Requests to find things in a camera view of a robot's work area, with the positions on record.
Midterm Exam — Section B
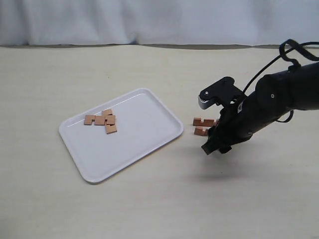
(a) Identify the white plastic tray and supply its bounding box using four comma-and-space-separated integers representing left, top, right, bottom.
59, 88, 184, 184

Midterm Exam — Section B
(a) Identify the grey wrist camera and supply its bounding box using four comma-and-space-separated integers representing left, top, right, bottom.
198, 77, 246, 110

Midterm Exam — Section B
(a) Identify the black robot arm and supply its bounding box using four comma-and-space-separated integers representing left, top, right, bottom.
198, 63, 319, 155

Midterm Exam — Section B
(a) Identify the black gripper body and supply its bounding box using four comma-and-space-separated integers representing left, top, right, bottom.
208, 97, 259, 154

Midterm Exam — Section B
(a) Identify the white backdrop cloth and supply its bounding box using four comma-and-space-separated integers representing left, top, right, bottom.
0, 0, 319, 46

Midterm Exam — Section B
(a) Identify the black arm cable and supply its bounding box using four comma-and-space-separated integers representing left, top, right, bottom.
243, 38, 319, 123

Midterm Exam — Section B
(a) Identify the wooden notched piece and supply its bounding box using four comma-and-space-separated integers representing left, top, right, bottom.
192, 117, 219, 127
102, 109, 117, 134
84, 115, 105, 125
194, 126, 211, 136

